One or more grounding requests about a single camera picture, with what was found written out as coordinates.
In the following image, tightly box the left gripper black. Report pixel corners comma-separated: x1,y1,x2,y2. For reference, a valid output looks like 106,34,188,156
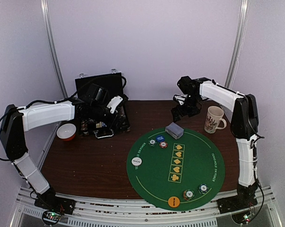
90,104,130,132

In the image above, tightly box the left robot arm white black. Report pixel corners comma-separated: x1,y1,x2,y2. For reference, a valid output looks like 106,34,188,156
0,79,128,210

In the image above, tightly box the right circuit board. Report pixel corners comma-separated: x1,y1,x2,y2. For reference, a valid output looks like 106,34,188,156
232,211,253,224

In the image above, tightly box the white dealer button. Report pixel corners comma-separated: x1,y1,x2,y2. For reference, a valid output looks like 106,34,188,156
131,157,142,166

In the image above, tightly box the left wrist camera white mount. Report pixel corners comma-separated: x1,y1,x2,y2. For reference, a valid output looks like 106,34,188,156
107,96,123,114

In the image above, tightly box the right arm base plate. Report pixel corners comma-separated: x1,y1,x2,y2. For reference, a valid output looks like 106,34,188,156
217,196,258,214

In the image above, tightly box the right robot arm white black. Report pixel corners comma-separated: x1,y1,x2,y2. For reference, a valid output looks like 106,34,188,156
171,76,261,209

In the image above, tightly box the white orange bowl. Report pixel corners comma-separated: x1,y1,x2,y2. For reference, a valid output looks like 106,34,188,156
56,123,77,141

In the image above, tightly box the left circuit board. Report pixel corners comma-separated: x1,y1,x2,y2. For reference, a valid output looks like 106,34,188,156
42,210,62,225

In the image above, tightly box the chip row in case left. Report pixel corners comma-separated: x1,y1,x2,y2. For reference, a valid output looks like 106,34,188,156
80,119,89,132

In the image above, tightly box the deck of cards clear box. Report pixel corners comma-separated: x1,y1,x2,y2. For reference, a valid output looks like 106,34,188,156
165,122,184,140

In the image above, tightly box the blue small blind button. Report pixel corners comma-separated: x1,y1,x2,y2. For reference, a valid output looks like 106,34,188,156
155,135,165,143

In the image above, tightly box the green twenty chip stack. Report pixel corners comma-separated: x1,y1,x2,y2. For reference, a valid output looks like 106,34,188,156
148,139,156,147

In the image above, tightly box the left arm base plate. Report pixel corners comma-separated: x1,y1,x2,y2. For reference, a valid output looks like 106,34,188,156
34,197,76,215

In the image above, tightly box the right aluminium frame post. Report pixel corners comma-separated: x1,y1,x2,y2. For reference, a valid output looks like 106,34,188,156
225,0,250,89

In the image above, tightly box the blue texas holdem card deck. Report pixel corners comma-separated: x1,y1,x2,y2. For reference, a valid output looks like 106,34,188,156
95,122,108,129

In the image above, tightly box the left aluminium frame post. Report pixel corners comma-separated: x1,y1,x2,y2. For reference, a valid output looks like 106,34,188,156
41,0,68,98

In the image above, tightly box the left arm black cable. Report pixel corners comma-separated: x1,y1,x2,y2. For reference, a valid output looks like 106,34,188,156
26,75,129,106

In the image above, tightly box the black poker chip case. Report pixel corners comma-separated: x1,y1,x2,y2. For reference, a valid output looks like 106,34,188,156
75,72,130,139

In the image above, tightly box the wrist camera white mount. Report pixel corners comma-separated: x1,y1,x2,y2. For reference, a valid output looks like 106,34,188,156
173,95,187,105
107,96,123,114

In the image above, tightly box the white patterned mug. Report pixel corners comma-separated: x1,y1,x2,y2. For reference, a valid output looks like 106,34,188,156
204,106,227,134

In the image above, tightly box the round green poker mat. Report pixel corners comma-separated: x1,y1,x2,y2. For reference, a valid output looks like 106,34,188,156
127,128,225,211

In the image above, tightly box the orange big blind button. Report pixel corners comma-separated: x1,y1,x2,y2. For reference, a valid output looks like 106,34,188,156
168,196,180,208

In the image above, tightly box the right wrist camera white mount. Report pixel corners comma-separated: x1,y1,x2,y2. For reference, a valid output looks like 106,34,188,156
173,95,187,105

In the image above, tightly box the aluminium frame post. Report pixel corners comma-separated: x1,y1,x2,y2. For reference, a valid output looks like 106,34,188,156
225,0,250,89
41,0,68,98

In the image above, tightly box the circuit board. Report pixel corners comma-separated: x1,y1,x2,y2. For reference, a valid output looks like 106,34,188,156
42,210,62,225
232,211,253,224

